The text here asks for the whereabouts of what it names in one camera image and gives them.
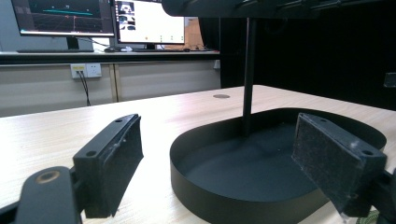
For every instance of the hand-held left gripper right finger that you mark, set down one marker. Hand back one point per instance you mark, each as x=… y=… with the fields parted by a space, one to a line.
x=330 y=161

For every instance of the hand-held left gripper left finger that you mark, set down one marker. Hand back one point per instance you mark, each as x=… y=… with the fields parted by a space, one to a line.
x=107 y=165

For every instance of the small dark square device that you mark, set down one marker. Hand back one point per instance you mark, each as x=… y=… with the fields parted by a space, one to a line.
x=390 y=80

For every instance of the black curtain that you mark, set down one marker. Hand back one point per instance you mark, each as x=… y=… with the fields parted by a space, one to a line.
x=327 y=56

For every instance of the black computer mouse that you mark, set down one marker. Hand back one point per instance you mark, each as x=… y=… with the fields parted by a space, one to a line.
x=109 y=49

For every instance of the black keyboard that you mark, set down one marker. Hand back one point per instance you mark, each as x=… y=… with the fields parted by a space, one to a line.
x=54 y=50

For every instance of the round grey table grommet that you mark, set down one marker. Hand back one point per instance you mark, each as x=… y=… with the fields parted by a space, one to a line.
x=221 y=96

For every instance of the computer monitor white screen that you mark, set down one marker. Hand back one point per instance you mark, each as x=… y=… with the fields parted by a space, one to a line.
x=152 y=21

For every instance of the wide computer monitor dark screen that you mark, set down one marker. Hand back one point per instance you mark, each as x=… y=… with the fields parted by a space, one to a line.
x=62 y=15

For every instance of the brown cardboard box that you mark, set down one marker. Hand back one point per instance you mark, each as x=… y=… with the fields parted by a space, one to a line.
x=193 y=34

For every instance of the small white wall socket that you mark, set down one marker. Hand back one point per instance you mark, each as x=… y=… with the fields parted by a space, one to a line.
x=217 y=64

